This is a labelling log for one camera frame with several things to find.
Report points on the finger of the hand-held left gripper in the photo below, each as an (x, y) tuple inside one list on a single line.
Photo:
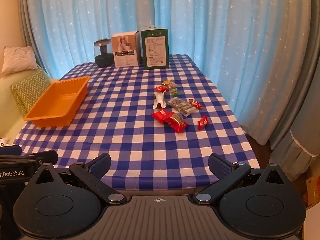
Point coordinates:
[(10, 150), (42, 157)]

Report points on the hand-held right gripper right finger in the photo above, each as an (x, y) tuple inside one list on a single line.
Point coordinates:
[(220, 167)]

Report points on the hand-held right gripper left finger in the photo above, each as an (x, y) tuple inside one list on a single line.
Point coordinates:
[(100, 165)]

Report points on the small red snack packet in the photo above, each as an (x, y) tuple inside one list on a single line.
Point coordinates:
[(203, 122)]

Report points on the orange plastic tray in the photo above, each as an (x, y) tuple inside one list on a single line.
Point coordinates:
[(57, 102)]

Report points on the red cookie-print snack packet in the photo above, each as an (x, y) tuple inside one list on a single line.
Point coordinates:
[(177, 123)]

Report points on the dark red foil candy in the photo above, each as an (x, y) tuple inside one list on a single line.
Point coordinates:
[(195, 103)]

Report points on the grey clear snack packet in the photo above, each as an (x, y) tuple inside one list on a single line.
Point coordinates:
[(181, 106)]

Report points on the white snack packet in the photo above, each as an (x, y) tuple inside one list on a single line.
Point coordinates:
[(160, 100)]

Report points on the clear amber candy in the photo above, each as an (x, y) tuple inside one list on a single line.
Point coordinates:
[(173, 86)]

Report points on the small red candy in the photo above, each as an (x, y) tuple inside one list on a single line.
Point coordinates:
[(161, 88)]

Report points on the yellow green candy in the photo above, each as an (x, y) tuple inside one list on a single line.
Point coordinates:
[(167, 82)]

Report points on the white plush toy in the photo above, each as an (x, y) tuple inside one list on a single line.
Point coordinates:
[(3, 142)]

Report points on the blue white checkered tablecloth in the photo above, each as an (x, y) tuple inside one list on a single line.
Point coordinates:
[(125, 135)]

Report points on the pale green sofa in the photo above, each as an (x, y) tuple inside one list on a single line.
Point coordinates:
[(7, 105)]

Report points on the green zigzag cushion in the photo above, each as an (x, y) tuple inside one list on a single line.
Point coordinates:
[(30, 90)]

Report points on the white cushion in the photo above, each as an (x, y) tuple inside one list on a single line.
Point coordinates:
[(18, 60)]

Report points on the brown cardboard box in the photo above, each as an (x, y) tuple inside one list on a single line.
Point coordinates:
[(311, 192)]

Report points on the grey curtain with lace trim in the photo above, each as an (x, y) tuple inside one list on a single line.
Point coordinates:
[(300, 105)]

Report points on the dark glass humidifier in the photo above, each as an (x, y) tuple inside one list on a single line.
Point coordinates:
[(103, 55)]

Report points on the white cardboard box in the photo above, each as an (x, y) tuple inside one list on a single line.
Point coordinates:
[(125, 52)]

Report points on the green cardboard box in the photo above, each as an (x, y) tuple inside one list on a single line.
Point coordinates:
[(155, 50)]

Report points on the blue star-print curtain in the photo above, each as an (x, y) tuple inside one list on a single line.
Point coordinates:
[(190, 20)]

